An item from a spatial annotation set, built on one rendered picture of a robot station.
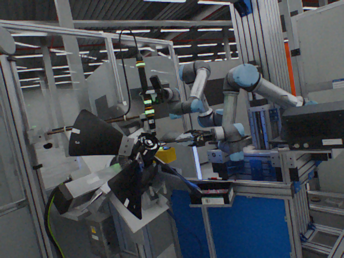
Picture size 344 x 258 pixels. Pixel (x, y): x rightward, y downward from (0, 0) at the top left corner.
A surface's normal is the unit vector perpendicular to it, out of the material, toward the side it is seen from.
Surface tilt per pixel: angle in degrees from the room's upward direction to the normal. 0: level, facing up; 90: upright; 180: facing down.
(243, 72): 86
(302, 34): 90
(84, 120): 72
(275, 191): 90
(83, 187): 50
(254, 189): 90
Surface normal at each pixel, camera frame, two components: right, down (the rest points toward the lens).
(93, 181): 0.47, -0.70
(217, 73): 0.49, -0.02
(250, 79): 0.05, 0.00
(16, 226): 0.77, -0.09
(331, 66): -0.61, 0.17
